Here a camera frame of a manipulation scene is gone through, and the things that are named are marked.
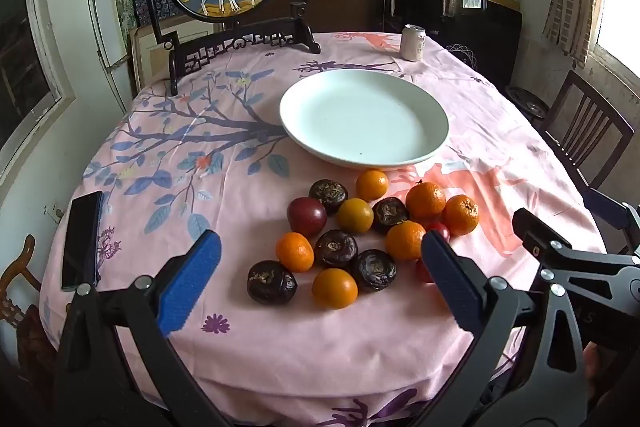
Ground dark glass panel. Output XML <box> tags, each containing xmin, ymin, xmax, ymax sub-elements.
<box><xmin>384</xmin><ymin>0</ymin><xmax>523</xmax><ymax>85</ymax></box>

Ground dark wooden slat chair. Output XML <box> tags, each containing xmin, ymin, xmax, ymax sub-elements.
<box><xmin>542</xmin><ymin>69</ymin><xmax>636</xmax><ymax>192</ymax></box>

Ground white round plate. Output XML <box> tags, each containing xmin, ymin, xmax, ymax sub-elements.
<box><xmin>279</xmin><ymin>69</ymin><xmax>450</xmax><ymax>169</ymax></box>

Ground dark purple mangosteen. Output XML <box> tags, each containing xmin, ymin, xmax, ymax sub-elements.
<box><xmin>314</xmin><ymin>229</ymin><xmax>359</xmax><ymax>269</ymax></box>
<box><xmin>308</xmin><ymin>178</ymin><xmax>349</xmax><ymax>214</ymax></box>
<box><xmin>350</xmin><ymin>249</ymin><xmax>397</xmax><ymax>293</ymax></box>
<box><xmin>247</xmin><ymin>260</ymin><xmax>298</xmax><ymax>306</ymax></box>
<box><xmin>371</xmin><ymin>197</ymin><xmax>410</xmax><ymax>235</ymax></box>

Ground pale drink can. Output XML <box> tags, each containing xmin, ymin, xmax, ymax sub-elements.
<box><xmin>400</xmin><ymin>24</ymin><xmax>427</xmax><ymax>62</ymax></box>

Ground pink floral tablecloth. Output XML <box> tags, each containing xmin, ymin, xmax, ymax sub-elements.
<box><xmin>39</xmin><ymin>31</ymin><xmax>608</xmax><ymax>427</ymax></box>

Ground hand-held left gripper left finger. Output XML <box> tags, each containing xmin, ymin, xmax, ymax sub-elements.
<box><xmin>52</xmin><ymin>229</ymin><xmax>231</xmax><ymax>427</ymax></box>

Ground black smartphone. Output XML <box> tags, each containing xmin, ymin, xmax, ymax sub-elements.
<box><xmin>61</xmin><ymin>190</ymin><xmax>104</xmax><ymax>293</ymax></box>

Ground pale picture frame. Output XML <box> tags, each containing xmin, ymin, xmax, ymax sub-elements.
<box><xmin>129</xmin><ymin>19</ymin><xmax>201</xmax><ymax>95</ymax></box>

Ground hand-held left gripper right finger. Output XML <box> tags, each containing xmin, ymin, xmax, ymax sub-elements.
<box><xmin>410</xmin><ymin>230</ymin><xmax>588</xmax><ymax>427</ymax></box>

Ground white framed window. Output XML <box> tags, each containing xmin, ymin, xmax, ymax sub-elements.
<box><xmin>0</xmin><ymin>0</ymin><xmax>76</xmax><ymax>178</ymax></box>

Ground carved brown wooden chair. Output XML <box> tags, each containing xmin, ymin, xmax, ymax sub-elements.
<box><xmin>0</xmin><ymin>234</ymin><xmax>58</xmax><ymax>388</ymax></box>

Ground person's right hand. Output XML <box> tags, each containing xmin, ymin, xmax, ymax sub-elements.
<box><xmin>584</xmin><ymin>341</ymin><xmax>613</xmax><ymax>388</ymax></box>

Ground yellowish tangerine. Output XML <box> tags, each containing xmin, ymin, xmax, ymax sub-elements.
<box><xmin>335</xmin><ymin>198</ymin><xmax>375</xmax><ymax>235</ymax></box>

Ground dark red plum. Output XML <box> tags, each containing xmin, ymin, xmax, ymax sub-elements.
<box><xmin>287</xmin><ymin>197</ymin><xmax>328</xmax><ymax>239</ymax></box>

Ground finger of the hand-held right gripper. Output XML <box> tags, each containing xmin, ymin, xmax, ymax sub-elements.
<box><xmin>582</xmin><ymin>188</ymin><xmax>640</xmax><ymax>253</ymax></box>
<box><xmin>512</xmin><ymin>207</ymin><xmax>640</xmax><ymax>280</ymax></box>

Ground black weight plates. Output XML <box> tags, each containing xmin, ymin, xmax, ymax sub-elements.
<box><xmin>505</xmin><ymin>86</ymin><xmax>551</xmax><ymax>120</ymax></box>

